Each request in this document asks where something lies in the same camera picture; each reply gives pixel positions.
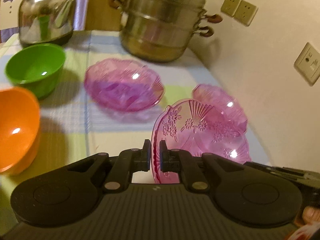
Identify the pink glass plate fan pattern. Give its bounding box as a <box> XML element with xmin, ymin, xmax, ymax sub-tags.
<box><xmin>151</xmin><ymin>99</ymin><xmax>251</xmax><ymax>184</ymax></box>

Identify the pink glass plate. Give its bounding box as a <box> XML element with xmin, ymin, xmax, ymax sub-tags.
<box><xmin>84</xmin><ymin>58</ymin><xmax>165</xmax><ymax>112</ymax></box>
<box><xmin>192</xmin><ymin>84</ymin><xmax>248</xmax><ymax>133</ymax></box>

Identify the orange plastic bowl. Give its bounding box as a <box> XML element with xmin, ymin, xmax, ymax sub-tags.
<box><xmin>1</xmin><ymin>87</ymin><xmax>40</xmax><ymax>175</ymax></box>

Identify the green plastic bowl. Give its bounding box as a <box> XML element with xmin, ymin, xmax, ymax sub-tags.
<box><xmin>5</xmin><ymin>43</ymin><xmax>66</xmax><ymax>99</ymax></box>

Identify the right hand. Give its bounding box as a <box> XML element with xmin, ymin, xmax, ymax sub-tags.
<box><xmin>290</xmin><ymin>206</ymin><xmax>319</xmax><ymax>239</ymax></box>

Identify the checkered tablecloth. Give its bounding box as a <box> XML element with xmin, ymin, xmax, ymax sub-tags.
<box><xmin>1</xmin><ymin>30</ymin><xmax>219</xmax><ymax>234</ymax></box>

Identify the stainless steel steamer pot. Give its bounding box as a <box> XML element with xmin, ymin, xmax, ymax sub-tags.
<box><xmin>108</xmin><ymin>0</ymin><xmax>222</xmax><ymax>63</ymax></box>

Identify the stainless steel kettle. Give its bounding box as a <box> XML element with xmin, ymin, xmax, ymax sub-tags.
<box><xmin>18</xmin><ymin>0</ymin><xmax>76</xmax><ymax>47</ymax></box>

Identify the white wooden chair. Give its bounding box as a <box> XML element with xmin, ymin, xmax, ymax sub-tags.
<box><xmin>1</xmin><ymin>0</ymin><xmax>22</xmax><ymax>43</ymax></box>

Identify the single wall socket plate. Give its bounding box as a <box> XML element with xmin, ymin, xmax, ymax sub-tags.
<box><xmin>293</xmin><ymin>42</ymin><xmax>320</xmax><ymax>86</ymax></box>

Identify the double wall socket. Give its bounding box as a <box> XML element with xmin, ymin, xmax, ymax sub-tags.
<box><xmin>220</xmin><ymin>0</ymin><xmax>258</xmax><ymax>27</ymax></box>

